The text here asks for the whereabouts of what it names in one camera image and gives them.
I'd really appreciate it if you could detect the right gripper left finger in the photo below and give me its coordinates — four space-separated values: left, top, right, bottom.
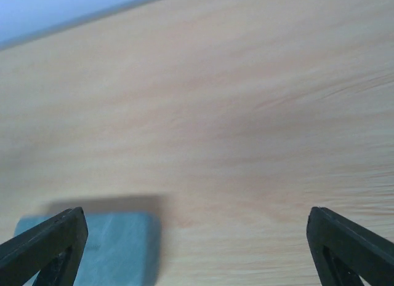
1 207 88 285

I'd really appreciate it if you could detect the grey-green glasses case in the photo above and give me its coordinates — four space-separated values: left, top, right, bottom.
15 210 164 286

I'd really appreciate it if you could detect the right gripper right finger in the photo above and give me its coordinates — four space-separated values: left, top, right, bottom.
307 207 393 285

